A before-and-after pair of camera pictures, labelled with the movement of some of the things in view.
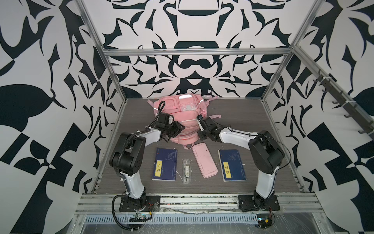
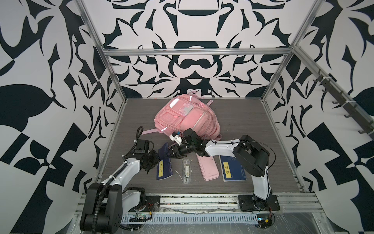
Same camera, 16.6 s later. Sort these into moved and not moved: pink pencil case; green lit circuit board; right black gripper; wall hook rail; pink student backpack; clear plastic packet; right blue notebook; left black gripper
Moved: right black gripper; left black gripper; pink student backpack
Not moved: right blue notebook; green lit circuit board; pink pencil case; wall hook rail; clear plastic packet
